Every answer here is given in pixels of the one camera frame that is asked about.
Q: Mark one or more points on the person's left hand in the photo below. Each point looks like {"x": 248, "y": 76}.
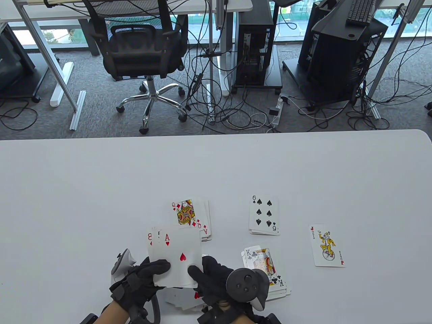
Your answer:
{"x": 135, "y": 287}

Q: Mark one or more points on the person's right hand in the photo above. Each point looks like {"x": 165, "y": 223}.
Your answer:
{"x": 212, "y": 280}

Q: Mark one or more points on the pile of hearts cards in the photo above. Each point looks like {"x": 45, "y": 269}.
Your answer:
{"x": 182, "y": 298}

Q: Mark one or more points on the stack of playing cards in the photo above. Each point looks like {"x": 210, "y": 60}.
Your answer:
{"x": 152, "y": 246}

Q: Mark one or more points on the single-pip hearts playing card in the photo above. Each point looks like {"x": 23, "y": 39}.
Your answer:
{"x": 184, "y": 243}

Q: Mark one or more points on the pile of diamonds cards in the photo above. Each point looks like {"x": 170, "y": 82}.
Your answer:
{"x": 202, "y": 212}

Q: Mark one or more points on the pile of clubs cards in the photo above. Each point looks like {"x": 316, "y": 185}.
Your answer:
{"x": 281, "y": 270}

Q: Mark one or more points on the many-pip spades playing card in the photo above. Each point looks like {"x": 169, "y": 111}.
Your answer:
{"x": 263, "y": 216}

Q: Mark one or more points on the jester figure playing card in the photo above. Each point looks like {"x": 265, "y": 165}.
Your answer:
{"x": 337, "y": 236}

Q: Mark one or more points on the person's right forearm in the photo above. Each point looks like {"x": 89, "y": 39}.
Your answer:
{"x": 245, "y": 320}

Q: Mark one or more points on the person's left forearm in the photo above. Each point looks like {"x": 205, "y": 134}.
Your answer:
{"x": 113, "y": 315}

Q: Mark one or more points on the grey and white handheld controller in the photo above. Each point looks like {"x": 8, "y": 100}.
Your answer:
{"x": 119, "y": 265}
{"x": 246, "y": 285}

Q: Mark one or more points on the white power strip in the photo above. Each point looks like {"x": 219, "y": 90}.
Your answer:
{"x": 277, "y": 116}

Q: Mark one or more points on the black rolling computer stand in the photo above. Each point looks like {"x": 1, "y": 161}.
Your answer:
{"x": 275, "y": 76}

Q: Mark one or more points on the black flat floor stand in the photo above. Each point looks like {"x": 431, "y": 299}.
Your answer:
{"x": 293, "y": 72}

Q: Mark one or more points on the black mesh office chair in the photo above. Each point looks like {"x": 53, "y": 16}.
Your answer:
{"x": 135, "y": 57}

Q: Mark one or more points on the large black computer tower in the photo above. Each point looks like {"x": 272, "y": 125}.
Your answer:
{"x": 337, "y": 67}

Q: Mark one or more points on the black rolling cabinet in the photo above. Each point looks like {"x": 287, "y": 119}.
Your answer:
{"x": 13, "y": 67}

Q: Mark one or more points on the black computer case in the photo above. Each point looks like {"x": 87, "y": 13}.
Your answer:
{"x": 305, "y": 40}

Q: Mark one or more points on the black tilted board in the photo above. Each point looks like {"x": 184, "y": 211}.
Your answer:
{"x": 332, "y": 28}

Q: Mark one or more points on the black keyboard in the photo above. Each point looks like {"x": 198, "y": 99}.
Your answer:
{"x": 361, "y": 11}

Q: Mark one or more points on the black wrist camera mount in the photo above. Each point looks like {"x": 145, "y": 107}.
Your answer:
{"x": 138, "y": 315}
{"x": 271, "y": 319}

